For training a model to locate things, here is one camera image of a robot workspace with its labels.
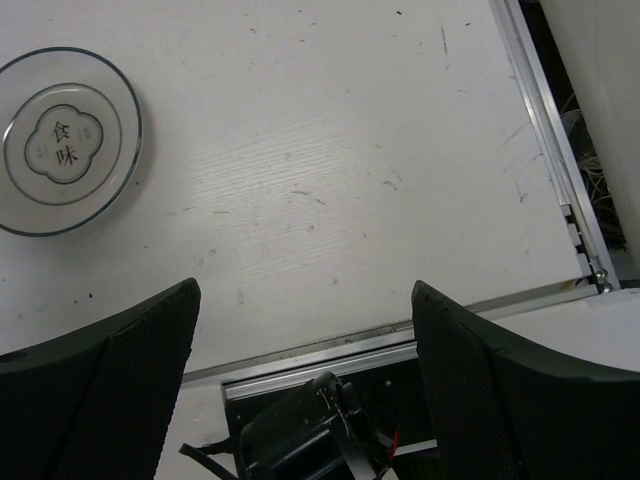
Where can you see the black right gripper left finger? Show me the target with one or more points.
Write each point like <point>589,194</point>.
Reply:
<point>96,403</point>

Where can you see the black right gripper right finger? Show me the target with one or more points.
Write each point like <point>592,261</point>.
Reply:
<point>505,407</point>

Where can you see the white plate with dark rim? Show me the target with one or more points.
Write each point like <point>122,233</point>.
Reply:
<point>71,137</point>

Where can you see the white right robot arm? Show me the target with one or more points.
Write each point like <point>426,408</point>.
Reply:
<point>97,402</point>

